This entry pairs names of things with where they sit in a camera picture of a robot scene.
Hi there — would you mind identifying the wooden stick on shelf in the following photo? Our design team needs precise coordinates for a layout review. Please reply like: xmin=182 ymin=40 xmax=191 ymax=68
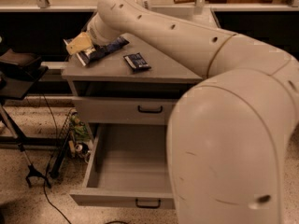
xmin=173 ymin=0 xmax=213 ymax=5

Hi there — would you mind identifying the black floor cable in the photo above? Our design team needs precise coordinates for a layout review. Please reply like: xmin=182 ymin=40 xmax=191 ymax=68
xmin=40 ymin=93 xmax=73 ymax=224

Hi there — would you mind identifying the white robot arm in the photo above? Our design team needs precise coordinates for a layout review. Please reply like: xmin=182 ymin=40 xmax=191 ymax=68
xmin=64 ymin=0 xmax=298 ymax=224

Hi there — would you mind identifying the small dark blue snack packet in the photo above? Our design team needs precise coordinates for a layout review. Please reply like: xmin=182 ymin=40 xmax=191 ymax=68
xmin=124 ymin=53 xmax=151 ymax=72

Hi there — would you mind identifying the blue chip bag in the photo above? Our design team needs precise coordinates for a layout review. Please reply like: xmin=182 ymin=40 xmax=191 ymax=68
xmin=73 ymin=36 xmax=129 ymax=66

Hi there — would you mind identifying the black tripod stand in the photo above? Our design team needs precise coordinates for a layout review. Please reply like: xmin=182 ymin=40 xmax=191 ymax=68
xmin=0 ymin=105 xmax=51 ymax=188

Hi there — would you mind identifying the black tray on stand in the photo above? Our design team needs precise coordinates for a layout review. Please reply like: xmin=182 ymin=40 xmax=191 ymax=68
xmin=0 ymin=49 xmax=48 ymax=100

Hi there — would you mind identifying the open grey middle drawer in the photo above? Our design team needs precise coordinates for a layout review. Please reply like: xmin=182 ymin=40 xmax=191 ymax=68
xmin=70 ymin=124 xmax=174 ymax=209

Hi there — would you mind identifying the grey drawer cabinet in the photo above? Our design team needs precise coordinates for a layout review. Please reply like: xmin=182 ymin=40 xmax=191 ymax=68
xmin=61 ymin=6 xmax=219 ymax=147

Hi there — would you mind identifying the wire basket with cans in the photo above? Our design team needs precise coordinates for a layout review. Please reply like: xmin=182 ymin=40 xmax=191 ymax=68
xmin=50 ymin=109 xmax=93 ymax=178

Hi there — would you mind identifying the closed grey top drawer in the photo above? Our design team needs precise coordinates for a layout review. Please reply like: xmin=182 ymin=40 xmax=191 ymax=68
xmin=73 ymin=97 xmax=176 ymax=125

